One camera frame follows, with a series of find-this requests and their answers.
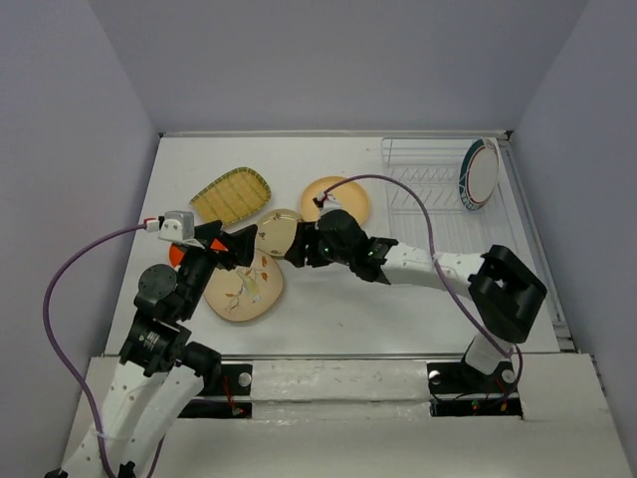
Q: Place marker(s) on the green bamboo-pattern tray plate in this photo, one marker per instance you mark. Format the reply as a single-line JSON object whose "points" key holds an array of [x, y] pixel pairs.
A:
{"points": [[233, 196]]}

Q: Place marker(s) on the orange round plate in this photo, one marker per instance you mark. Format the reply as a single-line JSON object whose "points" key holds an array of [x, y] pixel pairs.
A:
{"points": [[176, 254]]}

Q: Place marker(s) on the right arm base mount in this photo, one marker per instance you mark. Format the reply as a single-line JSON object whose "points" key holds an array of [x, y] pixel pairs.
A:
{"points": [[457, 390]]}

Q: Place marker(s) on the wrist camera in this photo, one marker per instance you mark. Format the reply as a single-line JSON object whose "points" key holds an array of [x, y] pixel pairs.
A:
{"points": [[326, 203], [177, 227]]}

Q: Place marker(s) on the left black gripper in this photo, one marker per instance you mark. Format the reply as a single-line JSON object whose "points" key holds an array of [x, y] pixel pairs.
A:
{"points": [[242, 243]]}

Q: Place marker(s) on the small cream calligraphy plate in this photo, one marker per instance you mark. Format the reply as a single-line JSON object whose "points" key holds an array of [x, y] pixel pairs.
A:
{"points": [[276, 231]]}

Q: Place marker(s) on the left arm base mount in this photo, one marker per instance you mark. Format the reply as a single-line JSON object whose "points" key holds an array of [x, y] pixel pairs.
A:
{"points": [[228, 397]]}

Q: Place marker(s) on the white plate green rim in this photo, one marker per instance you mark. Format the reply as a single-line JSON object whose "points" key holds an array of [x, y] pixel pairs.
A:
{"points": [[478, 174]]}

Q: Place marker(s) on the peach round plate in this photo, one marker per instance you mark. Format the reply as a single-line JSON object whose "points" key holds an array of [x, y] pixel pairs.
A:
{"points": [[351, 196]]}

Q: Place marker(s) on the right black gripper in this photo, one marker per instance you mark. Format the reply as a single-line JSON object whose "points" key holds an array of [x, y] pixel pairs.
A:
{"points": [[308, 231]]}

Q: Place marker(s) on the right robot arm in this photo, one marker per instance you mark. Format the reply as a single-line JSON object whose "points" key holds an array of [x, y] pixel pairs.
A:
{"points": [[505, 292]]}

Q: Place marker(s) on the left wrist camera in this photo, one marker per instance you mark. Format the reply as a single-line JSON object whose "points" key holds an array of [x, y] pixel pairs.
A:
{"points": [[177, 227]]}

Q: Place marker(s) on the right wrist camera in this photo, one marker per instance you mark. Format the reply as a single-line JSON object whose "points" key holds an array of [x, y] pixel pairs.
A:
{"points": [[326, 203]]}

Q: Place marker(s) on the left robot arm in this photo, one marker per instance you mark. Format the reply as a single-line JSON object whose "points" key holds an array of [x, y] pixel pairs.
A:
{"points": [[159, 369]]}

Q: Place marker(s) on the beige bird-pattern plate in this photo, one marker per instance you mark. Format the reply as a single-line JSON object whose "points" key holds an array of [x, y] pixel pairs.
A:
{"points": [[245, 293]]}

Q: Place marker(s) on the white wire dish rack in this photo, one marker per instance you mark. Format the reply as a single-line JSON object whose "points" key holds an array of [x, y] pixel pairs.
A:
{"points": [[429, 166]]}

